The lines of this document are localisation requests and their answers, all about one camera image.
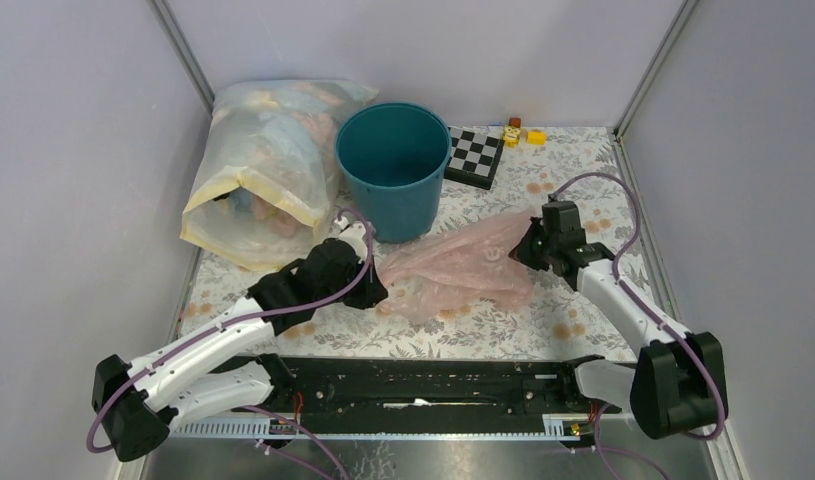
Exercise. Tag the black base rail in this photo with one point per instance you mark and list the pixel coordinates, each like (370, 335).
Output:
(350, 396)

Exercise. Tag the black white checkerboard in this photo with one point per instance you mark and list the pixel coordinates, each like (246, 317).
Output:
(474, 158)

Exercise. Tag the floral patterned table mat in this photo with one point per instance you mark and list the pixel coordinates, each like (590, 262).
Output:
(558, 323)

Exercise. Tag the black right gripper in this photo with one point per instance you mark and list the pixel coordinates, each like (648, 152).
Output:
(522, 250)

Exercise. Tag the large translucent yellow-trimmed bag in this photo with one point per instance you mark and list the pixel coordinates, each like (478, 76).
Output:
(265, 190)

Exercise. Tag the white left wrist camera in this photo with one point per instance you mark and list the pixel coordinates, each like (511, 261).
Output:
(355, 234)

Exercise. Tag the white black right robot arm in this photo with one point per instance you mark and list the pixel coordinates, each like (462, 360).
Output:
(678, 383)

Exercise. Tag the teal plastic trash bin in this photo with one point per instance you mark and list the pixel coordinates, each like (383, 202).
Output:
(393, 156)

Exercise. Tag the yellow toy figure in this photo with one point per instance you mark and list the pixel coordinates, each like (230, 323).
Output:
(511, 136)

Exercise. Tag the pink plastic trash bag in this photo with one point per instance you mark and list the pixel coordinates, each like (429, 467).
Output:
(448, 270)

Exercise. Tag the yellow toy block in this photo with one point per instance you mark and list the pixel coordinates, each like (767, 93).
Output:
(534, 137)

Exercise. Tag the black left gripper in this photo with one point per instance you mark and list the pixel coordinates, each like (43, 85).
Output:
(374, 292)

